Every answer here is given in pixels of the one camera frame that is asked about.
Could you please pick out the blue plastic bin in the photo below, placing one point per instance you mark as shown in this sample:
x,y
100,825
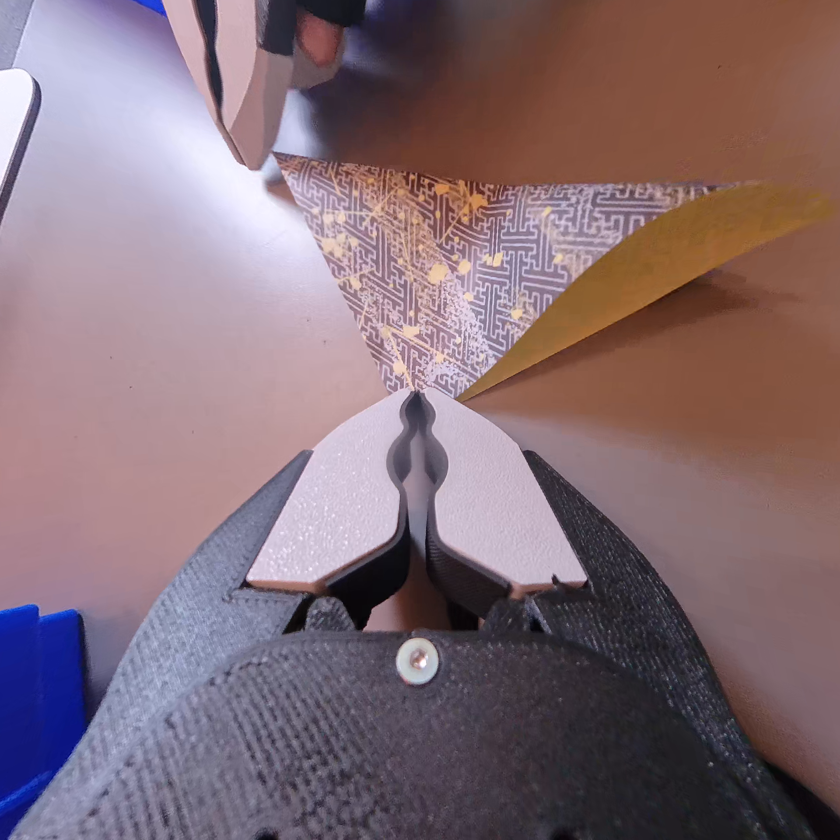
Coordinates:
x,y
40,696

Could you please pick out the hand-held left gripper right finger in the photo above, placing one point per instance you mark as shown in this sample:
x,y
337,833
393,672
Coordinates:
x,y
505,512

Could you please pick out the person's right hand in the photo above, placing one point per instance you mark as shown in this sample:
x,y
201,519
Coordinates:
x,y
322,40

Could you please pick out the yellow backed black patterned paper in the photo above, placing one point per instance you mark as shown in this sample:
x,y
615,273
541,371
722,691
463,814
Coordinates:
x,y
460,250

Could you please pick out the white stand plate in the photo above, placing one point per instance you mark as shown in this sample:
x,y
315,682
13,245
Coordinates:
x,y
13,131

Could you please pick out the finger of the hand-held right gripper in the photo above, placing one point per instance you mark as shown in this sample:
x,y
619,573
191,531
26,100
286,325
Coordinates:
x,y
210,66
269,92

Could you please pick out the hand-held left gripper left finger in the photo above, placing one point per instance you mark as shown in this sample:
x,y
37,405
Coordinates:
x,y
328,512

